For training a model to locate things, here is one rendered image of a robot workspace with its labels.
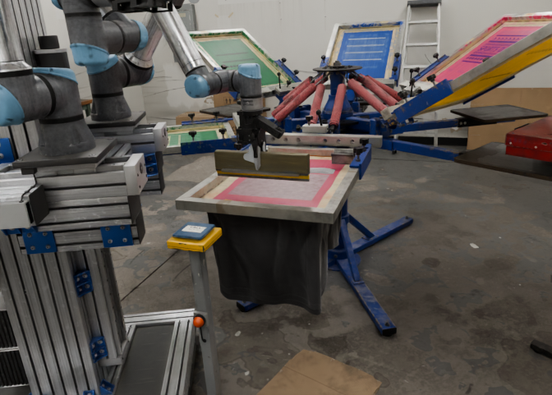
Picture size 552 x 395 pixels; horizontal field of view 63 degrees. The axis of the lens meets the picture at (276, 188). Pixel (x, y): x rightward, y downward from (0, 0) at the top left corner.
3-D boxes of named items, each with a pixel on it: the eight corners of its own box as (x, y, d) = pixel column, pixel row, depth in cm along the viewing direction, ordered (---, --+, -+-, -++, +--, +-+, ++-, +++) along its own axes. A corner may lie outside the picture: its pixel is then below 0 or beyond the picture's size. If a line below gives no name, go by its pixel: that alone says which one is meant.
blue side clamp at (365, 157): (361, 180, 187) (361, 163, 185) (349, 179, 189) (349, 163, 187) (371, 159, 214) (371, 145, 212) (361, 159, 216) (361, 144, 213)
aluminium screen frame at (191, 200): (333, 224, 145) (333, 213, 143) (176, 209, 164) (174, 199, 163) (369, 157, 214) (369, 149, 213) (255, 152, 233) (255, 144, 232)
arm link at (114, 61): (84, 94, 172) (76, 57, 167) (112, 89, 182) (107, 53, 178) (104, 94, 165) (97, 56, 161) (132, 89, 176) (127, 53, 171)
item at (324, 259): (323, 312, 171) (321, 210, 157) (314, 311, 172) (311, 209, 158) (346, 255, 211) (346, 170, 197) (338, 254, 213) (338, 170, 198)
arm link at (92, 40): (127, 62, 106) (119, 11, 102) (94, 66, 96) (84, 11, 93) (100, 62, 109) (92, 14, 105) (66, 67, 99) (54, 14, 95)
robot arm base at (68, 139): (30, 158, 123) (21, 121, 119) (51, 144, 137) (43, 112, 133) (87, 153, 124) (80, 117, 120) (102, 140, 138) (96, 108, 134)
